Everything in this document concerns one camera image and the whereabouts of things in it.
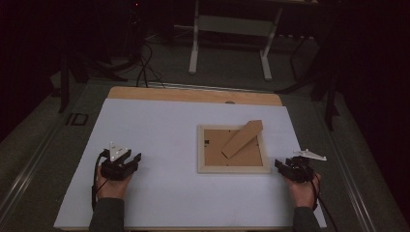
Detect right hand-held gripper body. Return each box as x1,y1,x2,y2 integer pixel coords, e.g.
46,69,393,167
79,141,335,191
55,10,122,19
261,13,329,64
283,148,328,185

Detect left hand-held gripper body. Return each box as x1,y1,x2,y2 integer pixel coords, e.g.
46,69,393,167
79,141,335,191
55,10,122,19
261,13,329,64
100,141,140,182

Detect wooden picture frame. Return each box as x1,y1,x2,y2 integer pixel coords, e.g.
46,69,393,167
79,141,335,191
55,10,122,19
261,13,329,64
196,119,272,175

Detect person's left hand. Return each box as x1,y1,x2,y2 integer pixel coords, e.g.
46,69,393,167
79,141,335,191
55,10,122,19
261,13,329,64
94,164,133,201

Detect person's right hand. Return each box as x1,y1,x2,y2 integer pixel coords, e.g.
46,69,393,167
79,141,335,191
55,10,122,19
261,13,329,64
283,172,323,210

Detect white table mat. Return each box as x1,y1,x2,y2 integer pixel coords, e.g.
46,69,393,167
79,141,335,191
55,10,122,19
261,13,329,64
53,98,328,229

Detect black metal stand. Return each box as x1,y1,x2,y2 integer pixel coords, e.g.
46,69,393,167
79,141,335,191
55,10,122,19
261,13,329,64
275,34,342,132
57,47,129,114

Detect white metal table stand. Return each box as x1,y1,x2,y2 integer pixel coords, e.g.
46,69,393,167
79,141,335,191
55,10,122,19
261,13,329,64
188,0,285,82

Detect metal floor rail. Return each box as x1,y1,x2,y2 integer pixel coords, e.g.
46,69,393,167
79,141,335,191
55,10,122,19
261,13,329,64
145,81,276,95
312,101,379,232
0,121,67,220

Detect black rectangular floor bracket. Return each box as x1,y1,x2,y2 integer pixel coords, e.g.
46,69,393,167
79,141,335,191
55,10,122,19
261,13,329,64
65,112,90,127

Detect black floor cables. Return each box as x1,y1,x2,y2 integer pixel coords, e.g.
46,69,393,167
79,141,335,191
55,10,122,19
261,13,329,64
134,41,167,90

